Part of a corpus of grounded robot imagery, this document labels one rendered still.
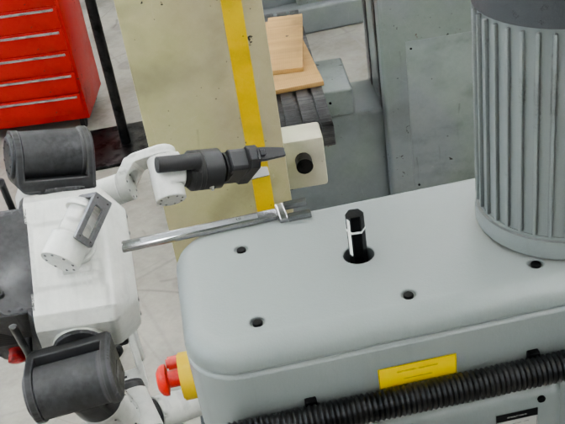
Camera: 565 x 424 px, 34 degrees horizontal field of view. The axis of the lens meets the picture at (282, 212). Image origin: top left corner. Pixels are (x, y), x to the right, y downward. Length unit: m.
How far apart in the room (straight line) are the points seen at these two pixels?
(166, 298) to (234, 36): 1.79
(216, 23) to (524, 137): 1.86
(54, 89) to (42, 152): 4.14
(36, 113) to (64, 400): 4.47
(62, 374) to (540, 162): 0.88
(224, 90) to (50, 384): 1.50
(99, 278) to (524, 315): 0.81
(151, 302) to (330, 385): 3.27
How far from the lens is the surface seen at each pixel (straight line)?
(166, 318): 4.17
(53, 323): 1.62
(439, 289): 1.04
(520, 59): 0.97
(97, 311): 1.61
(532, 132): 1.01
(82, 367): 1.57
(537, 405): 1.18
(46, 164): 1.73
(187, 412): 1.91
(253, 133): 2.94
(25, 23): 5.72
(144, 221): 4.87
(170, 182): 1.94
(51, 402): 1.58
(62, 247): 1.53
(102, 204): 1.56
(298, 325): 1.02
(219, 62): 2.83
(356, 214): 1.07
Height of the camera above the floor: 2.54
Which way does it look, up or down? 33 degrees down
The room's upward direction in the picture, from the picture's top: 9 degrees counter-clockwise
